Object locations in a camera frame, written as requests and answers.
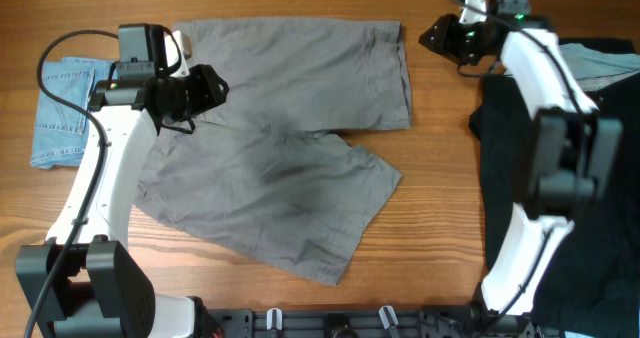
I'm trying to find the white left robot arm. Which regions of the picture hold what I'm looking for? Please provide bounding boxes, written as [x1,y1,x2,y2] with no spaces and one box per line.
[16,65,229,337]

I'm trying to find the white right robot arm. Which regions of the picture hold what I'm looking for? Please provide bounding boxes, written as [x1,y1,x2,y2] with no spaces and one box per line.
[419,14,623,330]

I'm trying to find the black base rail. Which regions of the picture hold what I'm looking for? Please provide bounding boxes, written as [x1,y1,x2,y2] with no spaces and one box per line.
[209,306,467,338]

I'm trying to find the black garment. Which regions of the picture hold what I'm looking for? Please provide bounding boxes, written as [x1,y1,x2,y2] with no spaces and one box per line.
[468,37,640,338]

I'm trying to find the light blue garment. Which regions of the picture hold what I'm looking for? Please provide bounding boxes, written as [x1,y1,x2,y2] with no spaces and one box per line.
[560,43,639,92]

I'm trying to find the grey shorts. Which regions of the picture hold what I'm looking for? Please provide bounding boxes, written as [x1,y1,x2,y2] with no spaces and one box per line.
[135,17,411,285]

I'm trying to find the folded light blue jeans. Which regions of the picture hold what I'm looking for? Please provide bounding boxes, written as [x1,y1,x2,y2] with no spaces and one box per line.
[30,57,111,169]

